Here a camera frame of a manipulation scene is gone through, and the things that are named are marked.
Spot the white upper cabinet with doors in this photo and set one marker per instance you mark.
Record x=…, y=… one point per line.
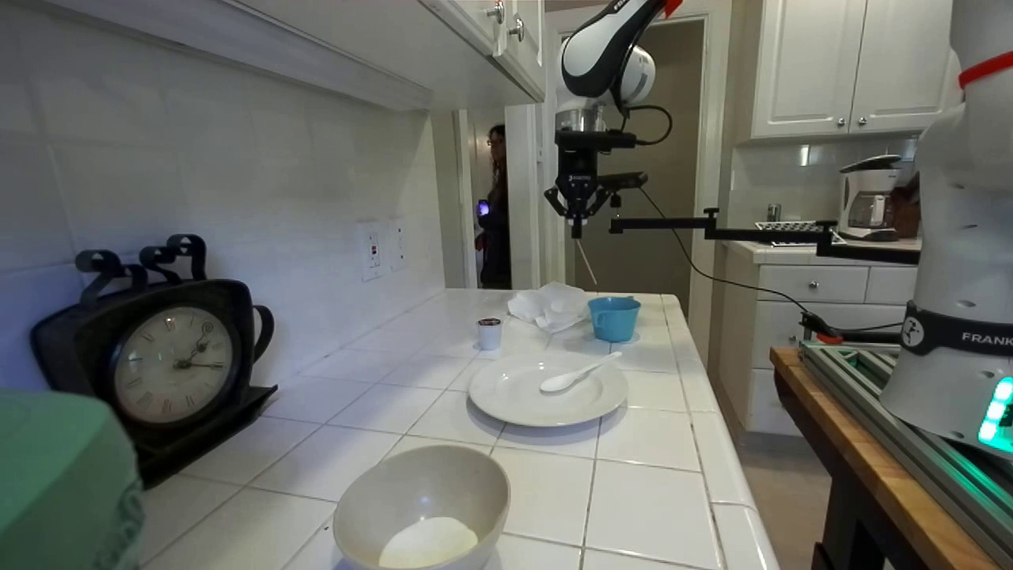
x=843, y=63

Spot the person in dark clothes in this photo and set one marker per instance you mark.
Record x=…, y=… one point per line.
x=493, y=210

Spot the green rounded object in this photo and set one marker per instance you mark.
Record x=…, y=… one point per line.
x=57, y=485

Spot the black mantel clock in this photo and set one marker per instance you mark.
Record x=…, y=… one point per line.
x=170, y=358

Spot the white upper cabinet above counter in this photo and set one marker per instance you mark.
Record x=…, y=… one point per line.
x=423, y=41

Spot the white lower cabinet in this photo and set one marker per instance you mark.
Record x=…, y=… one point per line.
x=810, y=318

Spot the white coffee maker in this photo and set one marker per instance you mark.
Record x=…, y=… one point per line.
x=869, y=195

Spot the clear crumpled plastic bag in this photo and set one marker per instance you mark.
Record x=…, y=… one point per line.
x=547, y=306

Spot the white wall outlet plate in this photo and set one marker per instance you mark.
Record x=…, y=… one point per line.
x=381, y=250

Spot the white ceramic bowl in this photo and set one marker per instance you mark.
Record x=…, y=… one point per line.
x=423, y=496

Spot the white round plate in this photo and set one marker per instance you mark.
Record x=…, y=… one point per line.
x=517, y=399

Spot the wooden table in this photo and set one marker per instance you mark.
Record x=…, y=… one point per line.
x=898, y=496

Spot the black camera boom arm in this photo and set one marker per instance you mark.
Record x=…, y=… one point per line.
x=759, y=228

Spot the small white coffee pod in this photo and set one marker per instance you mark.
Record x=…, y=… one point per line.
x=489, y=335

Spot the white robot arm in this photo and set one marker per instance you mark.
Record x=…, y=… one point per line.
x=961, y=232

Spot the white plastic spoon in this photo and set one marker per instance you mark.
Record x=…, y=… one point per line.
x=563, y=378

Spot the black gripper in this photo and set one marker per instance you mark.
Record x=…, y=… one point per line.
x=581, y=175

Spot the thin wooden stick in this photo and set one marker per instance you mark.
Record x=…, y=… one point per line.
x=586, y=262

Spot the aluminium rail frame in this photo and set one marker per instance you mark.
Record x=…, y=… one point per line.
x=928, y=452

